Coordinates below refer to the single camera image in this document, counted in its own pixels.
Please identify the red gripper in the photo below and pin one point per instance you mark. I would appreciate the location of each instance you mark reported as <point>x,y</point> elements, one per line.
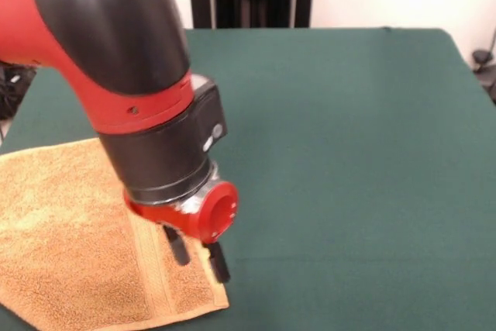
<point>209,214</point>

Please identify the tan terry towel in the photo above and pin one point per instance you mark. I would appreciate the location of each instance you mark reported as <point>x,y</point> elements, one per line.
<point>58,230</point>

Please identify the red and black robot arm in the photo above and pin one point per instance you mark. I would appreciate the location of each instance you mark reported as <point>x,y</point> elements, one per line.
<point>116,56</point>

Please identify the dark green table cloth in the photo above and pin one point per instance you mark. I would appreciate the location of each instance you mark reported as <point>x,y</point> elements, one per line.
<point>348,152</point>

